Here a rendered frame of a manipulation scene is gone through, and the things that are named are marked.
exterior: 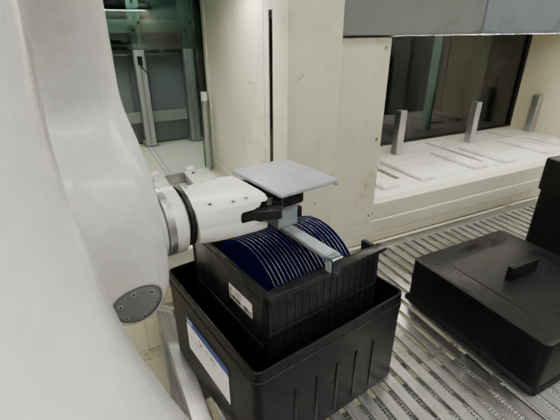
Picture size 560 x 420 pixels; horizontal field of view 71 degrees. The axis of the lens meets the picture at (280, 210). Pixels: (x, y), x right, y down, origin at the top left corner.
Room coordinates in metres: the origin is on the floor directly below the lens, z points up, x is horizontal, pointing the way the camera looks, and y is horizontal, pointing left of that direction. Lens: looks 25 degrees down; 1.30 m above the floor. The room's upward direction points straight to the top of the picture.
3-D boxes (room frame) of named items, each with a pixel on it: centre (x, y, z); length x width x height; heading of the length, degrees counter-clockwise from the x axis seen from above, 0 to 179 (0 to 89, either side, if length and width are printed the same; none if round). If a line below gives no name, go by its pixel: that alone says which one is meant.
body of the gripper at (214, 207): (0.46, 0.08, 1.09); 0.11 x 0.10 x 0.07; 126
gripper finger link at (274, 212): (0.45, 0.03, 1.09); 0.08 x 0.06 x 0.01; 66
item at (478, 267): (0.64, -0.47, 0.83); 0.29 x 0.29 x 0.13; 27
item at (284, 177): (0.52, 0.00, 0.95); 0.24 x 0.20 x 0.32; 36
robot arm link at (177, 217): (0.42, 0.14, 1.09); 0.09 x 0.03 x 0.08; 36
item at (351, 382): (0.52, 0.00, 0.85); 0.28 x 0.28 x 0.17; 36
